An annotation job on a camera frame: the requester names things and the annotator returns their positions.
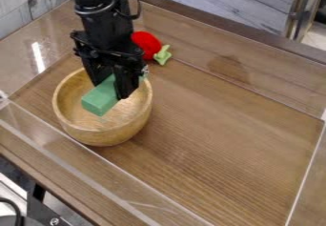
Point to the clear acrylic front panel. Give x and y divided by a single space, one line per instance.
106 194

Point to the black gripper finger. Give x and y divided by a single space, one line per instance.
98 67
128 76

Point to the background metal table leg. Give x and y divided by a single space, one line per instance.
301 16

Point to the black metal table frame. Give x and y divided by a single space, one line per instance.
39 215

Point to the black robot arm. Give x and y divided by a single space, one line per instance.
103 44

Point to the red plush strawberry toy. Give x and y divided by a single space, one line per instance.
155 51

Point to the brown wooden bowl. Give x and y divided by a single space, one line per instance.
95 130

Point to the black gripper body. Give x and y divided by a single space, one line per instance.
103 43

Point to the green rectangular block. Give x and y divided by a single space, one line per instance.
102 98

